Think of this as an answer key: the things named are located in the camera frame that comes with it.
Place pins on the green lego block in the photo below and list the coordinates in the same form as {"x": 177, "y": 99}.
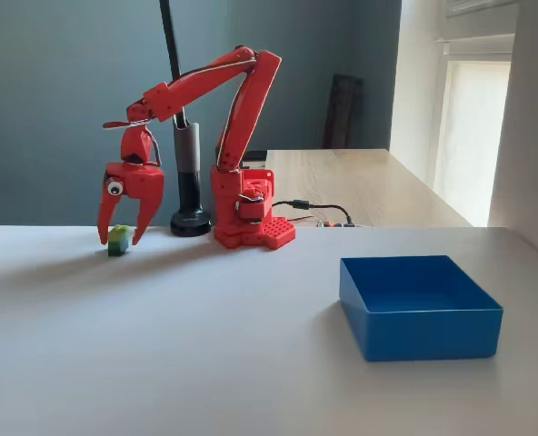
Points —
{"x": 117, "y": 243}

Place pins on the red robot arm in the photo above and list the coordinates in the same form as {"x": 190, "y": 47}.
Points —
{"x": 246, "y": 113}

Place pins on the blue box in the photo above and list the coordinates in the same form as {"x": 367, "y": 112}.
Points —
{"x": 428, "y": 327}

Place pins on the dark wooden board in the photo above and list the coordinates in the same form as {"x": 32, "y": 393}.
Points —
{"x": 344, "y": 113}

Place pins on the black gooseneck camera stand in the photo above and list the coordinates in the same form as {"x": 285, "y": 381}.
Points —
{"x": 186, "y": 181}

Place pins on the light wooden table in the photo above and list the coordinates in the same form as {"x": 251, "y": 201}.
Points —
{"x": 364, "y": 186}

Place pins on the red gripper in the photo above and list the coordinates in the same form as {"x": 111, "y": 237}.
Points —
{"x": 138, "y": 180}

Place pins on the small controller board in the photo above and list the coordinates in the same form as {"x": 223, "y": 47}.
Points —
{"x": 329, "y": 223}

